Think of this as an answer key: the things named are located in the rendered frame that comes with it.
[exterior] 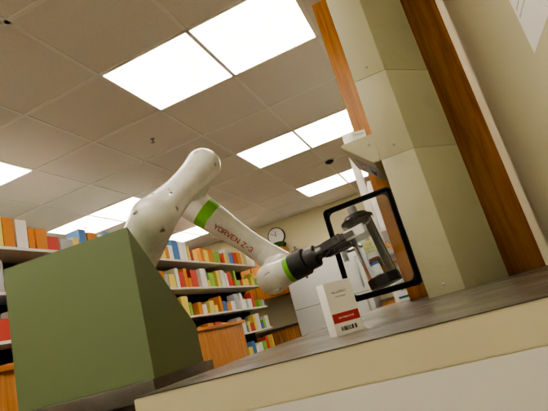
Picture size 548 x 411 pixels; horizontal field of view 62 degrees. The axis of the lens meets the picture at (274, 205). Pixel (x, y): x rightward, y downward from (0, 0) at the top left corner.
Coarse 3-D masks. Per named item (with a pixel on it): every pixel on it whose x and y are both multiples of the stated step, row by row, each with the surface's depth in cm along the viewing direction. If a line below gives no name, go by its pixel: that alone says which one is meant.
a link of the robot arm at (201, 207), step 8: (192, 200) 165; (200, 200) 166; (208, 200) 167; (192, 208) 165; (200, 208) 165; (208, 208) 166; (216, 208) 167; (184, 216) 168; (192, 216) 166; (200, 216) 165; (208, 216) 165; (200, 224) 167
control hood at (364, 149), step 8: (368, 136) 155; (344, 144) 158; (352, 144) 157; (360, 144) 156; (368, 144) 154; (352, 152) 156; (360, 152) 155; (368, 152) 154; (376, 152) 153; (352, 160) 172; (360, 160) 162; (368, 160) 154; (376, 160) 153; (360, 168) 182; (376, 168) 162; (376, 176) 183; (384, 176) 174
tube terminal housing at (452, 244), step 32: (384, 96) 155; (416, 96) 158; (384, 128) 153; (416, 128) 153; (448, 128) 159; (384, 160) 152; (416, 160) 148; (448, 160) 153; (416, 192) 146; (448, 192) 148; (416, 224) 145; (448, 224) 143; (480, 224) 149; (416, 256) 144; (448, 256) 140; (480, 256) 144; (448, 288) 139
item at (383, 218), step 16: (368, 208) 184; (384, 208) 181; (336, 224) 190; (384, 224) 180; (384, 240) 179; (400, 240) 176; (352, 256) 185; (400, 256) 176; (352, 272) 184; (400, 272) 175; (352, 288) 183; (368, 288) 180
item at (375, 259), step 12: (372, 216) 145; (348, 228) 143; (372, 228) 141; (360, 240) 140; (372, 240) 139; (360, 252) 140; (372, 252) 138; (384, 252) 139; (372, 264) 137; (384, 264) 137; (372, 276) 137
